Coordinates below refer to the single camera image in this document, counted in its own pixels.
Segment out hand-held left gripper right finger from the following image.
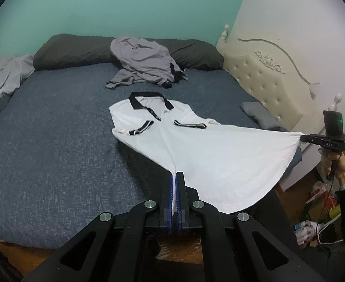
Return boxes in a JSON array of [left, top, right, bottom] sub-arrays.
[[176, 172, 326, 282]]

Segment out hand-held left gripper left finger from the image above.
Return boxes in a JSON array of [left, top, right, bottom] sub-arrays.
[[21, 173, 176, 282]]

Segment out white polo shirt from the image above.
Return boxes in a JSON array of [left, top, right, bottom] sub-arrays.
[[108, 92, 305, 214]]

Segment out person's right hand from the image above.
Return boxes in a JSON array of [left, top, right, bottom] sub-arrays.
[[319, 150, 345, 191]]

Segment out small grey folded cloth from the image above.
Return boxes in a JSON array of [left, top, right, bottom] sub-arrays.
[[239, 101, 285, 130]]

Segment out red white plastic bag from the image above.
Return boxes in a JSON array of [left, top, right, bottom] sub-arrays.
[[306, 180, 337, 204]]

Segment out cream tufted headboard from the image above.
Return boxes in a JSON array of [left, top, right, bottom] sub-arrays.
[[216, 24, 345, 191]]

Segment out blue patterned bed sheet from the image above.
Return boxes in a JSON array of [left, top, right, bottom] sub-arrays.
[[0, 63, 304, 249]]

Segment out grey knit garment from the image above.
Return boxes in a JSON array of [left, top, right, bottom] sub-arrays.
[[105, 68, 138, 90]]

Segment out grey garment with black trim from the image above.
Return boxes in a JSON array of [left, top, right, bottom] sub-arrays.
[[110, 36, 188, 89]]

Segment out dark grey long pillow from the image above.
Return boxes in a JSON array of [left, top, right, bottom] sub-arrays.
[[33, 34, 225, 71]]

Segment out light grey duvet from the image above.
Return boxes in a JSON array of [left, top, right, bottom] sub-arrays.
[[0, 54, 35, 140]]

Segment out wooden bed frame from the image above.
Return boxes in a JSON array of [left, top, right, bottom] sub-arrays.
[[0, 231, 204, 257]]

